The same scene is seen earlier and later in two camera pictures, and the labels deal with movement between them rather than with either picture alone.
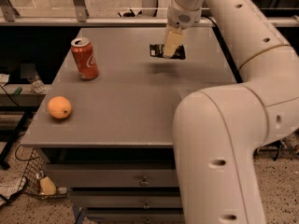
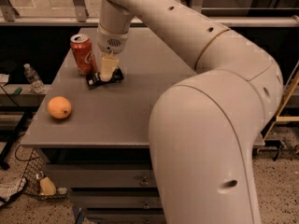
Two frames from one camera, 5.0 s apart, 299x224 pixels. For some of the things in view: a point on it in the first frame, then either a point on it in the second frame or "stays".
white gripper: x=183 y=17 -> x=111 y=41
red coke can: x=85 y=59 stays
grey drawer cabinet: x=106 y=124 stays
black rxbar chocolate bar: x=157 y=50 -> x=93 y=78
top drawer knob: x=144 y=183 stays
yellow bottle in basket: x=48 y=187 stays
